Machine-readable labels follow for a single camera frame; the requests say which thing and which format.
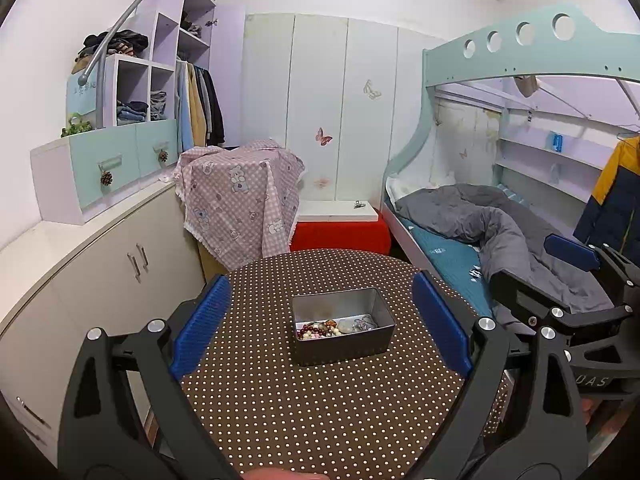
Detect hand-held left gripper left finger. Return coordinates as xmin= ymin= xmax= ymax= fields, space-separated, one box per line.
xmin=57 ymin=274 xmax=238 ymax=480

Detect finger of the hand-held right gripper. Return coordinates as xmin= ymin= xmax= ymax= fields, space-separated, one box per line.
xmin=487 ymin=268 xmax=635 ymax=343
xmin=544 ymin=233 xmax=640 ymax=306

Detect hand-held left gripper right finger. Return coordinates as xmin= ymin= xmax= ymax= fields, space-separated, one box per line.
xmin=407 ymin=270 xmax=588 ymax=480

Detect grey metal tin box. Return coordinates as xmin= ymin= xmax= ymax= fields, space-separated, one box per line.
xmin=291 ymin=287 xmax=397 ymax=367

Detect red bead bracelet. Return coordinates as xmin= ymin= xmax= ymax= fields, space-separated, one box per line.
xmin=296 ymin=322 xmax=341 ymax=342

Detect grey duvet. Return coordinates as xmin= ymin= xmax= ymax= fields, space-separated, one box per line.
xmin=395 ymin=183 xmax=616 ymax=313

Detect teal bed sheet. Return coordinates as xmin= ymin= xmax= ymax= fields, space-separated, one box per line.
xmin=400 ymin=215 xmax=496 ymax=318

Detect yellow and navy jacket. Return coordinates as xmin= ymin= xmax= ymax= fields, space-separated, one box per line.
xmin=572 ymin=135 xmax=640 ymax=266

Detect cream low cabinet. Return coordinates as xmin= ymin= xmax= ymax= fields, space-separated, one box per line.
xmin=0 ymin=180 xmax=208 ymax=466

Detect pink checked bear cloth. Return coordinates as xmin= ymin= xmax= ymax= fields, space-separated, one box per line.
xmin=172 ymin=137 xmax=306 ymax=271

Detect brown dotted tablecloth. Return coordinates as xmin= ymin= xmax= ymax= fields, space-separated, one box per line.
xmin=180 ymin=249 xmax=506 ymax=480

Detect white board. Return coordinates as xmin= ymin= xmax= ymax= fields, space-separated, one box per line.
xmin=296 ymin=200 xmax=380 ymax=222

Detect teal drawer unit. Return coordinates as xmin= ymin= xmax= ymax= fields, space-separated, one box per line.
xmin=30 ymin=119 xmax=181 ymax=226

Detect row of hanging clothes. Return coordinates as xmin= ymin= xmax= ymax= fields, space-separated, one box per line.
xmin=176 ymin=60 xmax=226 ymax=152

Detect folded blue jeans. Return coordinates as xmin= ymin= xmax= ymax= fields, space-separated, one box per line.
xmin=116 ymin=101 xmax=150 ymax=126

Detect green artificial plant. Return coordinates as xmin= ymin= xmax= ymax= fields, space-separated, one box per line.
xmin=61 ymin=112 xmax=96 ymax=138

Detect lilac shelf unit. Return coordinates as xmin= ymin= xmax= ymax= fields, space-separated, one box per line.
xmin=66 ymin=0 xmax=246 ymax=146

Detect white wardrobe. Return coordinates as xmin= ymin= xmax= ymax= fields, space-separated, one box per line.
xmin=241 ymin=12 xmax=448 ymax=203

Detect pile of dark clothes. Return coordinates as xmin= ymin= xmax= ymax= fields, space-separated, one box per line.
xmin=75 ymin=30 xmax=150 ymax=61

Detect grey metal handrail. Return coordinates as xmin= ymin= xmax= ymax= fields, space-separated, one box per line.
xmin=77 ymin=0 xmax=225 ymax=128

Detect pale green bunk bed frame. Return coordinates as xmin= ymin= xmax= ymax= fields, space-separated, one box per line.
xmin=382 ymin=2 xmax=640 ymax=321

